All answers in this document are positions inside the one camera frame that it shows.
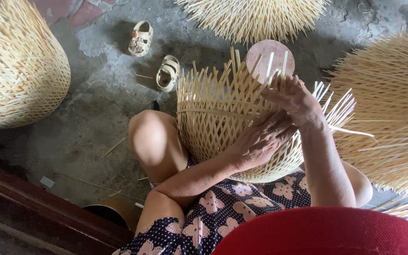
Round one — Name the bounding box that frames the bundle of bamboo strips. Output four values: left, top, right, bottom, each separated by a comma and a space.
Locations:
370, 200, 408, 224

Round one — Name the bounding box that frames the person's left leg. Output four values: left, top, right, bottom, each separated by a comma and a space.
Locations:
128, 109, 190, 185

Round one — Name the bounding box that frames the spiky unfinished bamboo basket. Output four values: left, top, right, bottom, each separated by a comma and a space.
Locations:
323, 30, 408, 195
174, 0, 332, 44

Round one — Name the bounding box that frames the person's right leg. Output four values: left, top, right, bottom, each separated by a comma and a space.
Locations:
340, 159, 373, 208

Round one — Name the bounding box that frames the round pinkish wooden mold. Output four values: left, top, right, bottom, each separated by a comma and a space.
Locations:
246, 39, 295, 85

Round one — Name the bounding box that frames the unfinished woven bamboo basket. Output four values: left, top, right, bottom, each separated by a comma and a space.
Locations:
176, 46, 375, 184

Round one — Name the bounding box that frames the low wooden stool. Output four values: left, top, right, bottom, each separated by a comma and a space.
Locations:
83, 198, 144, 233

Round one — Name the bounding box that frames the person's left hand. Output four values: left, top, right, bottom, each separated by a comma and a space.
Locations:
229, 111, 299, 173

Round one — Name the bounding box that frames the red fabric garment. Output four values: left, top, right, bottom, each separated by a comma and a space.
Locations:
211, 206, 408, 255

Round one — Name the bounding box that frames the person's leg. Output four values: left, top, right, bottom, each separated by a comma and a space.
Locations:
128, 109, 190, 185
340, 159, 373, 208

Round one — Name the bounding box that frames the loose bamboo strip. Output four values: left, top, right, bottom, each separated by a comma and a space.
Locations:
101, 136, 128, 159

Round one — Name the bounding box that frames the person's right hand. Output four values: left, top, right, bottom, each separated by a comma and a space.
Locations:
260, 72, 327, 130

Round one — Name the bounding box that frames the long thin bamboo strip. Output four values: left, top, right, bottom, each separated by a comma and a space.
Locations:
53, 170, 145, 202

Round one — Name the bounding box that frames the dark red wooden beam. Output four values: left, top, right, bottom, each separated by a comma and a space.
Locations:
0, 159, 134, 255

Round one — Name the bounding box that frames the cream child's sandal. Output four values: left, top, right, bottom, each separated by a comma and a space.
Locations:
156, 55, 181, 93
128, 21, 154, 57

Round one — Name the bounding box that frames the large finished woven bamboo basket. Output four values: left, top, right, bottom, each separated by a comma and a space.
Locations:
0, 0, 71, 129

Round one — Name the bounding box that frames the person's floral dark dress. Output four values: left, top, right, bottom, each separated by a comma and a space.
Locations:
112, 157, 311, 255

